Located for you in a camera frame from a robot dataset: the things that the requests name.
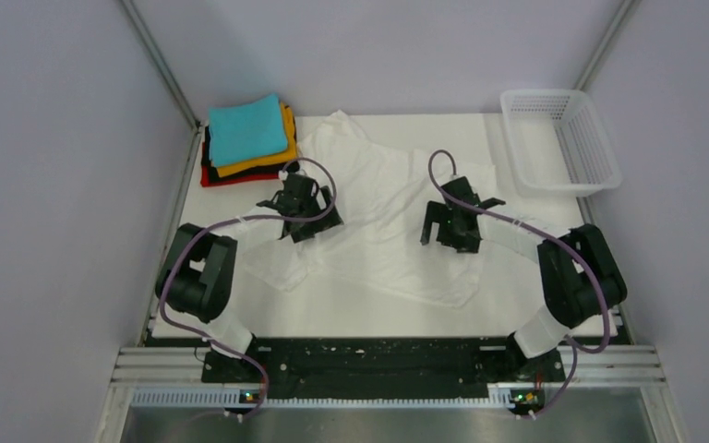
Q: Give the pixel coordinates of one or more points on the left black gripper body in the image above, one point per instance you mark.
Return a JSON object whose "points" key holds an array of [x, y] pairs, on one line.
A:
{"points": [[310, 208]]}

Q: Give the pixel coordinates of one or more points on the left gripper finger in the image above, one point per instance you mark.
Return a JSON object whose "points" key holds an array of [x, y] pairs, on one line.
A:
{"points": [[294, 230], [320, 202]]}

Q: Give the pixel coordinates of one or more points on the white t shirt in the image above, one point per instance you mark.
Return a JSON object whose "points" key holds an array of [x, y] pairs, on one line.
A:
{"points": [[382, 198]]}

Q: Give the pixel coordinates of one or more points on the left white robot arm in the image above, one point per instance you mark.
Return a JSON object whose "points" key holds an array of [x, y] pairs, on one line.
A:
{"points": [[195, 283]]}

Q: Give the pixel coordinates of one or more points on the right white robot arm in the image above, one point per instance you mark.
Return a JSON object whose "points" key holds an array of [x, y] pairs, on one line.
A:
{"points": [[580, 280]]}

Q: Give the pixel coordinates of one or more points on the folded black t shirt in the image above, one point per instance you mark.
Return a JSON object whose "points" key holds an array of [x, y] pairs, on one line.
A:
{"points": [[205, 149]]}

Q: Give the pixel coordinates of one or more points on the folded cyan t shirt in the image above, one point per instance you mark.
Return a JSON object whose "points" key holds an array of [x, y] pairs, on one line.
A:
{"points": [[245, 132]]}

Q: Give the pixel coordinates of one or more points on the folded red t shirt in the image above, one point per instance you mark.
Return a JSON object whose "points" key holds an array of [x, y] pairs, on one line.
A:
{"points": [[210, 178]]}

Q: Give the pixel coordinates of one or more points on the white plastic basket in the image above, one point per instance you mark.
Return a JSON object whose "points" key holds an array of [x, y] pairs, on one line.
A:
{"points": [[557, 145]]}

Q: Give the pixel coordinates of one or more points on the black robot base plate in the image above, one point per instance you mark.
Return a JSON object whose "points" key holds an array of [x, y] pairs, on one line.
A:
{"points": [[381, 368]]}

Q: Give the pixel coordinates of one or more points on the white slotted cable duct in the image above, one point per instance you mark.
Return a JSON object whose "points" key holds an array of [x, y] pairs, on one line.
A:
{"points": [[245, 399]]}

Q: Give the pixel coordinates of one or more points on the aluminium frame rail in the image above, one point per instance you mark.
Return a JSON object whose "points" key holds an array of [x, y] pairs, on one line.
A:
{"points": [[618, 366]]}

